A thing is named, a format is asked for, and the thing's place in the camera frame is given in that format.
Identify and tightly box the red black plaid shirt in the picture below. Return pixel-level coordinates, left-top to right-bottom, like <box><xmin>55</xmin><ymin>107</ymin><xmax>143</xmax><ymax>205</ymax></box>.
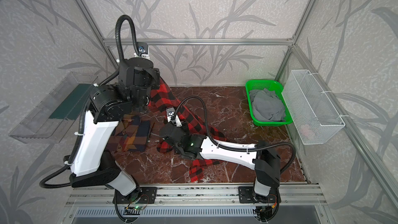
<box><xmin>148</xmin><ymin>79</ymin><xmax>222</xmax><ymax>183</ymax></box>

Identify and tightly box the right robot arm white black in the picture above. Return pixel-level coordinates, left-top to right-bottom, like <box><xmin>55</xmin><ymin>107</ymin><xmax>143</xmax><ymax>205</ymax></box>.
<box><xmin>160</xmin><ymin>123</ymin><xmax>280</xmax><ymax>197</ymax></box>

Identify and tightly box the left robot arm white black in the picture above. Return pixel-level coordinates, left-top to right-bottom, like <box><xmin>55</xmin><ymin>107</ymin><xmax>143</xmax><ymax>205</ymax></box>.
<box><xmin>69</xmin><ymin>57</ymin><xmax>160</xmax><ymax>200</ymax></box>

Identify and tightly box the folded multicolour plaid shirt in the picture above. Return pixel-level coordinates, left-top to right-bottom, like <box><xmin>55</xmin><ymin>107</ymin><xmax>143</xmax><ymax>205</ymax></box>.
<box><xmin>106</xmin><ymin>115</ymin><xmax>154</xmax><ymax>152</ymax></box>

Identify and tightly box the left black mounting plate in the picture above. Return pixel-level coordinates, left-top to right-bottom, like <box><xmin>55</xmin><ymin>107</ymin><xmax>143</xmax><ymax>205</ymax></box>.
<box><xmin>113</xmin><ymin>186</ymin><xmax>158</xmax><ymax>204</ymax></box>

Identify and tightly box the black mounting plate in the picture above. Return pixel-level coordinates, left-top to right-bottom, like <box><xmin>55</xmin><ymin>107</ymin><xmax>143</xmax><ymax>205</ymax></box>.
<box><xmin>238</xmin><ymin>186</ymin><xmax>281</xmax><ymax>204</ymax></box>
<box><xmin>113</xmin><ymin>186</ymin><xmax>158</xmax><ymax>204</ymax></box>

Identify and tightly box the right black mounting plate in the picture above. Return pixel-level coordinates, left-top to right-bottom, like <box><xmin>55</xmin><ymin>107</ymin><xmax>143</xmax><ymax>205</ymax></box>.
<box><xmin>238</xmin><ymin>186</ymin><xmax>281</xmax><ymax>204</ymax></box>

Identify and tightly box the grey shirt in basket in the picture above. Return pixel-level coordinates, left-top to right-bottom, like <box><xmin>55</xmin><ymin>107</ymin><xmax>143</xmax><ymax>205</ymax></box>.
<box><xmin>249</xmin><ymin>88</ymin><xmax>286</xmax><ymax>122</ymax></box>

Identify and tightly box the green plastic basket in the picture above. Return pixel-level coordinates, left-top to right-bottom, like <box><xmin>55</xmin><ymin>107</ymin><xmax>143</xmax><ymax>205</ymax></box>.
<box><xmin>245</xmin><ymin>79</ymin><xmax>293</xmax><ymax>127</ymax></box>

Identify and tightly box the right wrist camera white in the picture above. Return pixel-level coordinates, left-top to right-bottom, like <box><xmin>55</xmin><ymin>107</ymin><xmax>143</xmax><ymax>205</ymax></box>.
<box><xmin>166</xmin><ymin>107</ymin><xmax>182</xmax><ymax>127</ymax></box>

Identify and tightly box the clear plastic wall tray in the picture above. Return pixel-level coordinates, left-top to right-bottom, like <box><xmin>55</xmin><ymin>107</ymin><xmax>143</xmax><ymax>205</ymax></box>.
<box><xmin>9</xmin><ymin>72</ymin><xmax>98</xmax><ymax>144</ymax></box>

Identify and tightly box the right black corrugated cable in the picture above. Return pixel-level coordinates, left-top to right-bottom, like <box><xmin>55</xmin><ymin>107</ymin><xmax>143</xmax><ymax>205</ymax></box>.
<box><xmin>172</xmin><ymin>95</ymin><xmax>296</xmax><ymax>175</ymax></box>

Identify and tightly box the black corrugated cable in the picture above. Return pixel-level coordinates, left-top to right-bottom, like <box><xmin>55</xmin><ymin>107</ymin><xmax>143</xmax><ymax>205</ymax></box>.
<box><xmin>39</xmin><ymin>15</ymin><xmax>141</xmax><ymax>189</ymax></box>
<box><xmin>172</xmin><ymin>95</ymin><xmax>296</xmax><ymax>175</ymax></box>

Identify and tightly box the white wire mesh basket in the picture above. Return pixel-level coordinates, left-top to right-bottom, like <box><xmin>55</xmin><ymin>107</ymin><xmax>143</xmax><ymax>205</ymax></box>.
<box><xmin>282</xmin><ymin>69</ymin><xmax>345</xmax><ymax>145</ymax></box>

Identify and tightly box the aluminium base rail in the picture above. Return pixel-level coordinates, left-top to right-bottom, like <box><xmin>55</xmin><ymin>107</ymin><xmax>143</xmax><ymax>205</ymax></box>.
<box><xmin>65</xmin><ymin>183</ymin><xmax>327</xmax><ymax>207</ymax></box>

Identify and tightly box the left black corrugated cable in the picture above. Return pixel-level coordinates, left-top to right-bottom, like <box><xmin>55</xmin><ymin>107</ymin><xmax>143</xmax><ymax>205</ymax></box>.
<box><xmin>39</xmin><ymin>15</ymin><xmax>141</xmax><ymax>189</ymax></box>

